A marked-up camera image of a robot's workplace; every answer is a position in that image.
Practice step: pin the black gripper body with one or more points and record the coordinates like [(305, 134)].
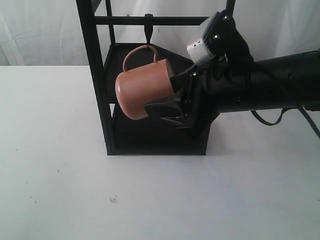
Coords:
[(198, 111)]

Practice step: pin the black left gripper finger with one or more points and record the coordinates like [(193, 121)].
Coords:
[(169, 109)]

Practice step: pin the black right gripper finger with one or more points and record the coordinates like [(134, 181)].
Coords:
[(183, 79)]

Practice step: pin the pink ceramic mug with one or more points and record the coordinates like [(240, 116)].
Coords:
[(136, 87)]

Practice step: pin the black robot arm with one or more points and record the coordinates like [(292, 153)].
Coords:
[(286, 83)]

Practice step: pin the black metal shelf rack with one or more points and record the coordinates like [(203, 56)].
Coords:
[(122, 135)]

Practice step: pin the white backdrop curtain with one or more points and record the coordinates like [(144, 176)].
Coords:
[(48, 32)]

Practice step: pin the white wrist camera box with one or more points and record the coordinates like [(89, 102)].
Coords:
[(206, 43)]

